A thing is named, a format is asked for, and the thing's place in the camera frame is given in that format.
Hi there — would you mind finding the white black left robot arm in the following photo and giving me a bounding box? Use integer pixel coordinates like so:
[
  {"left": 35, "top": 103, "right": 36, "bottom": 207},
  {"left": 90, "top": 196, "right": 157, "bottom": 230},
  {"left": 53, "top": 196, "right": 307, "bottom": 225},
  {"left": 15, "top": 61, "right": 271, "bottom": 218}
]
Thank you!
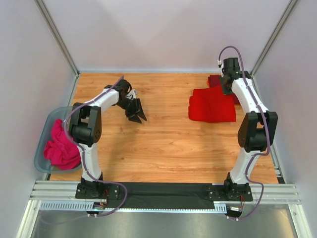
[{"left": 65, "top": 76, "right": 147, "bottom": 183}]

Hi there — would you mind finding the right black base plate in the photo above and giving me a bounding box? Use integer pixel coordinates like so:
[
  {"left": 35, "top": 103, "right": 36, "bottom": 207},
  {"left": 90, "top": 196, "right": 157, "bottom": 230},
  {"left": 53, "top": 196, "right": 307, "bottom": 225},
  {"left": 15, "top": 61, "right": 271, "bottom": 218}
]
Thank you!
[{"left": 203, "top": 183, "right": 253, "bottom": 202}]

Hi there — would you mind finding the right aluminium frame post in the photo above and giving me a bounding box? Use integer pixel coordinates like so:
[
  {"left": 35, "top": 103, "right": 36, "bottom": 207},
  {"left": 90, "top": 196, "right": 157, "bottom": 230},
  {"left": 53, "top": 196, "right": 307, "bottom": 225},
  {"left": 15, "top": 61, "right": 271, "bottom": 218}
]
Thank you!
[{"left": 251, "top": 0, "right": 299, "bottom": 76}]

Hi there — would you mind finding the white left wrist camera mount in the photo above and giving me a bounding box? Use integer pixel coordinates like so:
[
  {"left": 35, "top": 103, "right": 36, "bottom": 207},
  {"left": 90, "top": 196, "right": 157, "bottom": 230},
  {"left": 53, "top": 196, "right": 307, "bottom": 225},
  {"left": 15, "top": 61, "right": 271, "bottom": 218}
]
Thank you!
[{"left": 126, "top": 89, "right": 137, "bottom": 100}]

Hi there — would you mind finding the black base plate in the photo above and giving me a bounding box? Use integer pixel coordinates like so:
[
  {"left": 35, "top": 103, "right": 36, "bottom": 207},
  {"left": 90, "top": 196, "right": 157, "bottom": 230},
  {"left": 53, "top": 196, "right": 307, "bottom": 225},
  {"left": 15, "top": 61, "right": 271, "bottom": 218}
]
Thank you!
[
  {"left": 75, "top": 182, "right": 121, "bottom": 199},
  {"left": 203, "top": 183, "right": 253, "bottom": 202}
]

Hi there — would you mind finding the grey plastic bin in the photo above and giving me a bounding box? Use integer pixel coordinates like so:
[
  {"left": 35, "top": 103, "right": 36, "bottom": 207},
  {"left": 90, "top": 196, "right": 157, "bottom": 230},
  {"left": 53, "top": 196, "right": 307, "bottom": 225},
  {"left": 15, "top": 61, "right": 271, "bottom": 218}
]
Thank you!
[{"left": 34, "top": 106, "right": 82, "bottom": 174}]

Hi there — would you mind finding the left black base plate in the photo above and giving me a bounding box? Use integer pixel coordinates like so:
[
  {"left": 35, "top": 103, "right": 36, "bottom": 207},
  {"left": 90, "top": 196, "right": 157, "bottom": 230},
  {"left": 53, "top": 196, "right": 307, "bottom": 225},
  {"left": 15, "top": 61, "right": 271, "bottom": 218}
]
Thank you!
[{"left": 75, "top": 182, "right": 121, "bottom": 199}]

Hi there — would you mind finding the aluminium frame post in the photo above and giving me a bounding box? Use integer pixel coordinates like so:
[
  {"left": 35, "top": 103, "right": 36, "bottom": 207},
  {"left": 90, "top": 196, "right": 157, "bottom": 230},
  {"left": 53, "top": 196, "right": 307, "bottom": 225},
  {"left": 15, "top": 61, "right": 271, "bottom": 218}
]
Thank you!
[
  {"left": 34, "top": 0, "right": 80, "bottom": 76},
  {"left": 251, "top": 0, "right": 299, "bottom": 76}
]

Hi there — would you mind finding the bright red t shirt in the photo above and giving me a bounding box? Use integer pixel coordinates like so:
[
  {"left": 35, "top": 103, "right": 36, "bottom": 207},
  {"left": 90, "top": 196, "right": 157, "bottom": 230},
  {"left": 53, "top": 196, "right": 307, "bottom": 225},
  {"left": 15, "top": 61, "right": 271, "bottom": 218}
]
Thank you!
[{"left": 188, "top": 86, "right": 236, "bottom": 123}]

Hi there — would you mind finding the folded dark red t shirt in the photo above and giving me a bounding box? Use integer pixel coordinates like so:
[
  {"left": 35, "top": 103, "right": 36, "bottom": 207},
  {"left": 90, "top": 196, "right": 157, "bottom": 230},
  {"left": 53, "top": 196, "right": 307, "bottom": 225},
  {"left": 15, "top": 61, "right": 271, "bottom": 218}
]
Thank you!
[{"left": 208, "top": 74, "right": 240, "bottom": 105}]

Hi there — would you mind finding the pink t shirt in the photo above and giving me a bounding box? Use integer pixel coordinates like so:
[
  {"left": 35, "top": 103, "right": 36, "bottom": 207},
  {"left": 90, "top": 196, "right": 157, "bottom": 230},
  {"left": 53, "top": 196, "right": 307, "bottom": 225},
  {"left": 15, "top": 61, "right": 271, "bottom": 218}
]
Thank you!
[{"left": 44, "top": 119, "right": 81, "bottom": 171}]

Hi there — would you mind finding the slotted cable duct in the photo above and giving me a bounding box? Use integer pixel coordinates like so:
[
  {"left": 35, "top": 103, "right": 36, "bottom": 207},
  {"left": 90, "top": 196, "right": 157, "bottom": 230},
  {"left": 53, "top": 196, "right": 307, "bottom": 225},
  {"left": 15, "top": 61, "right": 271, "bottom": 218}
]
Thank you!
[{"left": 39, "top": 200, "right": 227, "bottom": 214}]

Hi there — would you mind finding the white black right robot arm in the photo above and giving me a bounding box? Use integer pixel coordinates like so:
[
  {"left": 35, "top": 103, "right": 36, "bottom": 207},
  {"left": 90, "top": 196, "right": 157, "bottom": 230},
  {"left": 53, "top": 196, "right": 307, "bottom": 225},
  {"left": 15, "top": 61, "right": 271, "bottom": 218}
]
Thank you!
[{"left": 218, "top": 58, "right": 278, "bottom": 193}]

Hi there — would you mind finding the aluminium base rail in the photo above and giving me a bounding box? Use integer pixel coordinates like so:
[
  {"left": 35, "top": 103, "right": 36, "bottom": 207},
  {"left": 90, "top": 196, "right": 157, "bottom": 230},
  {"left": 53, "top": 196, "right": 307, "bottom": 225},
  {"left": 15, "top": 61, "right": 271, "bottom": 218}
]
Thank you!
[{"left": 29, "top": 180, "right": 301, "bottom": 204}]

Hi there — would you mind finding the left aluminium frame post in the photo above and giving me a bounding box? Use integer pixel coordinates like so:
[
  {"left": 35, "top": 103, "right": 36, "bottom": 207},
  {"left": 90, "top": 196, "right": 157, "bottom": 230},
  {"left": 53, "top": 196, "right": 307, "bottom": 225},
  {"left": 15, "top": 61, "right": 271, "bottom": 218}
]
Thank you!
[{"left": 34, "top": 0, "right": 80, "bottom": 76}]

